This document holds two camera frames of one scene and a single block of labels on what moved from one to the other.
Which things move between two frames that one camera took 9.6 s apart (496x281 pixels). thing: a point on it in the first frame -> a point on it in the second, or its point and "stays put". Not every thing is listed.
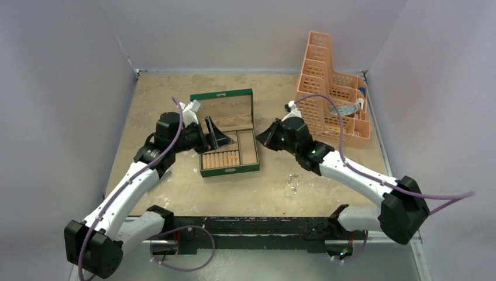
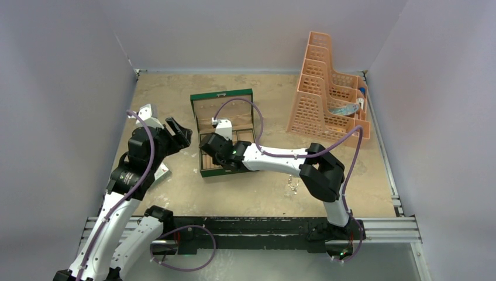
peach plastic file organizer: [350, 92] stays put
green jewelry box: [233, 111] stays put
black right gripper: [267, 139] -> [224, 139]
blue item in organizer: [345, 109] stays put
